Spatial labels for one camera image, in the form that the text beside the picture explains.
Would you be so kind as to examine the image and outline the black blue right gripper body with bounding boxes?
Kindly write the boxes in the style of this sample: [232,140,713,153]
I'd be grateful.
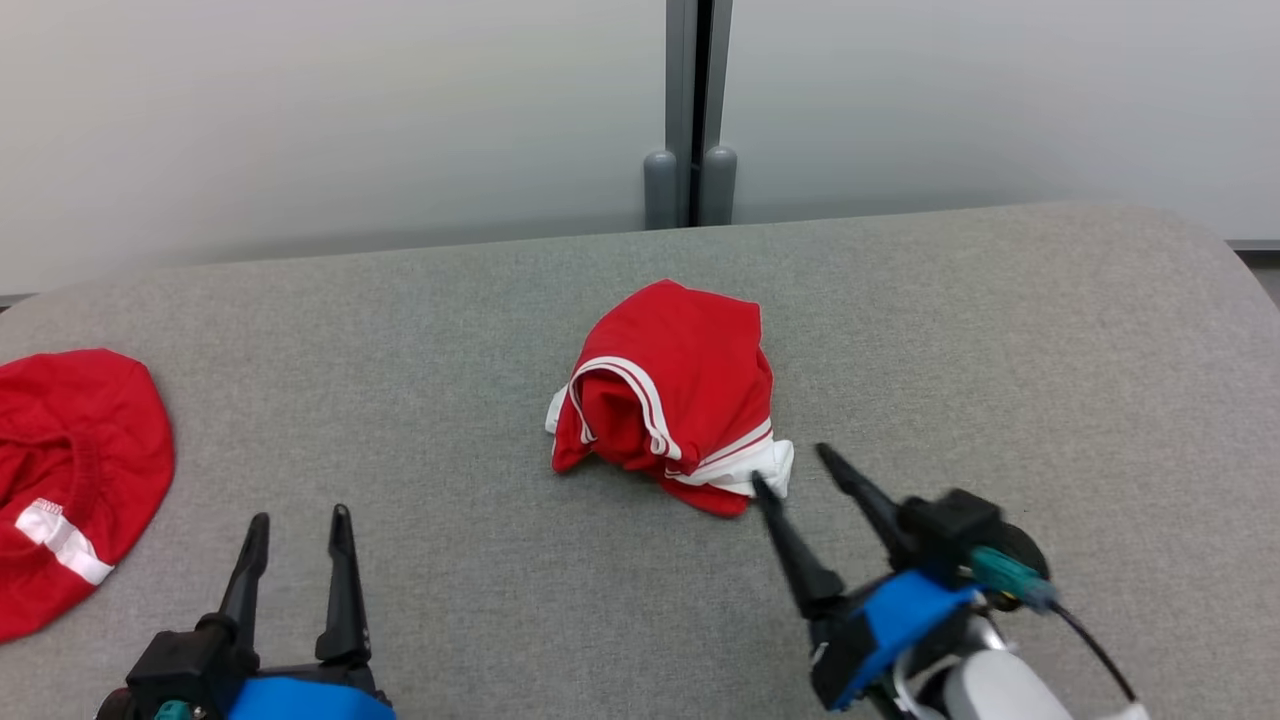
[809,569,983,712]

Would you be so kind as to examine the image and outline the red shorts thin white stripes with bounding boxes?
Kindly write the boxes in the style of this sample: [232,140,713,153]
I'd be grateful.
[545,280,796,518]

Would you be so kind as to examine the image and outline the red shorts white label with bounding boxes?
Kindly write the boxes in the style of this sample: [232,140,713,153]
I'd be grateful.
[0,348,176,644]

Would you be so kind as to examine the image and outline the right teal plug black cable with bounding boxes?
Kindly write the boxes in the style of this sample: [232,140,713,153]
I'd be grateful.
[968,545,1141,703]

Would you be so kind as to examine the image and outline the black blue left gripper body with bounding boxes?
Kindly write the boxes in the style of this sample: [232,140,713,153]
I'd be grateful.
[228,661,397,720]

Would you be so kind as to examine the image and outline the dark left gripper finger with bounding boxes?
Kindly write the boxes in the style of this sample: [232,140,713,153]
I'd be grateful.
[316,504,372,667]
[215,512,272,653]

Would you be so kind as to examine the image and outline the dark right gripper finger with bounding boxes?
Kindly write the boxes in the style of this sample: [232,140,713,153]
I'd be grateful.
[816,444,917,570]
[751,475,847,620]

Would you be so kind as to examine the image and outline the grey partition post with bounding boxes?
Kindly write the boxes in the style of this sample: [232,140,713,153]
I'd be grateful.
[665,0,734,229]

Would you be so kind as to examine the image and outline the grey cylinder post foot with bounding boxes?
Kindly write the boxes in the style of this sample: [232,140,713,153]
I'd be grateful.
[700,145,738,227]
[643,148,679,231]

